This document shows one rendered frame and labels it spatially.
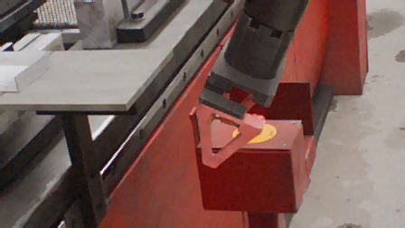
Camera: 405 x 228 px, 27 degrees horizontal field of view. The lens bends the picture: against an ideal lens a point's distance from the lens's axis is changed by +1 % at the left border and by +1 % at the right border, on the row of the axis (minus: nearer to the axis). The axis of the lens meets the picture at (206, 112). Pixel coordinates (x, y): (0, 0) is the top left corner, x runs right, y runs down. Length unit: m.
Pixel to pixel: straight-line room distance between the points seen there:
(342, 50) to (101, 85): 2.33
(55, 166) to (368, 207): 1.61
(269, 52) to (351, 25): 2.49
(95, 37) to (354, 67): 1.91
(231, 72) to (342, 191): 1.94
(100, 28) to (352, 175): 1.45
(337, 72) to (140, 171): 2.06
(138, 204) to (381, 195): 1.43
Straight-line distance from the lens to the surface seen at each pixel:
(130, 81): 1.06
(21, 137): 1.20
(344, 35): 3.30
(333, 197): 2.70
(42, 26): 1.84
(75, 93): 1.05
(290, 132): 1.37
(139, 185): 1.39
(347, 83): 3.38
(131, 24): 1.59
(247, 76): 0.82
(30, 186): 1.13
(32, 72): 1.12
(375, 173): 2.83
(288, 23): 0.80
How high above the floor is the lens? 1.38
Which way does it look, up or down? 24 degrees down
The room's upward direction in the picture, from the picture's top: 8 degrees counter-clockwise
